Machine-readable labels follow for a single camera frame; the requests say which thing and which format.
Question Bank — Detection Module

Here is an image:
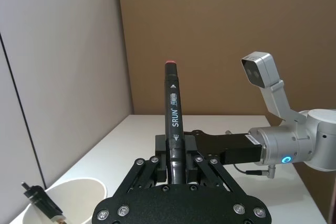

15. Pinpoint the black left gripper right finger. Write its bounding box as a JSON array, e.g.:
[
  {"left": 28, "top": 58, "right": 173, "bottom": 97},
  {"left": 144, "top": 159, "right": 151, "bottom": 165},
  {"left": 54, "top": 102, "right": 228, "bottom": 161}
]
[{"left": 183, "top": 134, "right": 235, "bottom": 193}]

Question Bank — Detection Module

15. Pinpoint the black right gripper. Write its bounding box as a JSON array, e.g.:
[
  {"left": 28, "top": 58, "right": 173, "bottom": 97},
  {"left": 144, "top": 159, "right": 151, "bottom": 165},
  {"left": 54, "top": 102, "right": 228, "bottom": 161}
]
[{"left": 183, "top": 129, "right": 263, "bottom": 166}]

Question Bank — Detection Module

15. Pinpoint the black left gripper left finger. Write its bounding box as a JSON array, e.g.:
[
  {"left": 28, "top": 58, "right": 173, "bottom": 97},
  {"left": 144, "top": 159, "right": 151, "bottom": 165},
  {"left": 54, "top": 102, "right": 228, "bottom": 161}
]
[{"left": 114, "top": 134, "right": 169, "bottom": 198}]

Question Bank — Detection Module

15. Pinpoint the black marker pen red end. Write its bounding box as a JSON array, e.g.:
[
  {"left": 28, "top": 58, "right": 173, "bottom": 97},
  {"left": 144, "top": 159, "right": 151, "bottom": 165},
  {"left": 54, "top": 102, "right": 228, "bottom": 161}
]
[{"left": 164, "top": 60, "right": 188, "bottom": 185}]

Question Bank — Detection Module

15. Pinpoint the white paper cup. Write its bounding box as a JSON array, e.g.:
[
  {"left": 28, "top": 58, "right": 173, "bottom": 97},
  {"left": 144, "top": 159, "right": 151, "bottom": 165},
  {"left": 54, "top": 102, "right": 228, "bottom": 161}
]
[{"left": 22, "top": 178, "right": 109, "bottom": 224}]

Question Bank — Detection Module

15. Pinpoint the brown cardboard board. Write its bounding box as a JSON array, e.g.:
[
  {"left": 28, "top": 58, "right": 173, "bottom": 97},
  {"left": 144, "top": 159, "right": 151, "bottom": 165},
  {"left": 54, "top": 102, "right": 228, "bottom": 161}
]
[{"left": 117, "top": 0, "right": 336, "bottom": 224}]

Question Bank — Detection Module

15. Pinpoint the thin dark cable silver plug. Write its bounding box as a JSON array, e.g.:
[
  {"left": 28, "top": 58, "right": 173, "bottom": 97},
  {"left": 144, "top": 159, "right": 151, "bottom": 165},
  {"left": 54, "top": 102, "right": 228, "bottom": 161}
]
[{"left": 232, "top": 165, "right": 276, "bottom": 180}]

